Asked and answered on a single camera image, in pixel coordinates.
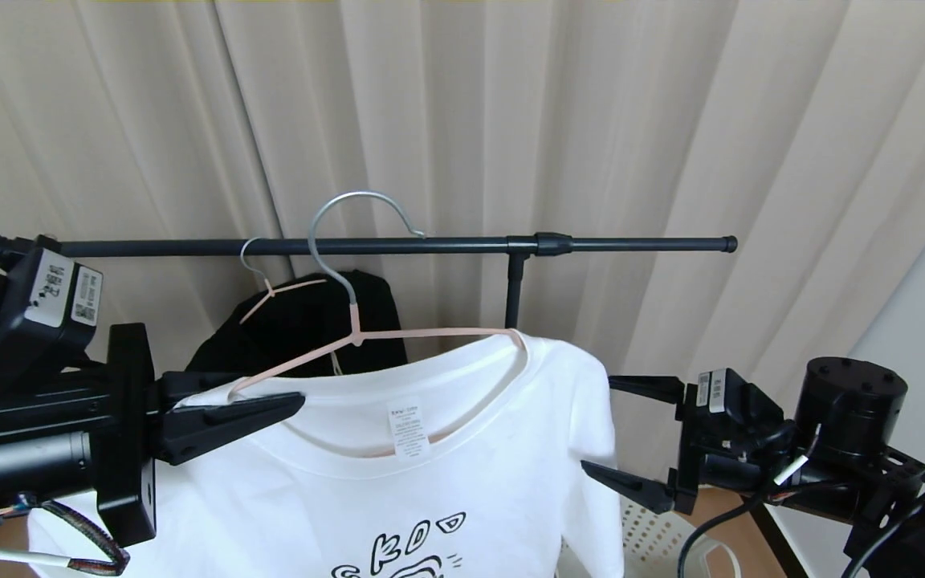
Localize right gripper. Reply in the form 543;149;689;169
581;375;801;515

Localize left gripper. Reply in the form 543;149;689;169
0;324;307;547

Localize black drawstring shorts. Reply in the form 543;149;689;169
185;269;409;378

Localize pink clothes hanger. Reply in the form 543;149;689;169
239;237;328;326
227;190;529;402

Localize white garment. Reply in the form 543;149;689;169
27;329;625;578

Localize white laundry basket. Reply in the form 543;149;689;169
619;494;740;578

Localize white curtain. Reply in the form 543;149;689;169
0;0;925;482

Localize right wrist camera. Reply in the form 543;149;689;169
695;368;794;454

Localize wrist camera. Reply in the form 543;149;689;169
695;368;794;454
0;245;104;394

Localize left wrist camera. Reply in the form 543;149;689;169
0;245;104;394

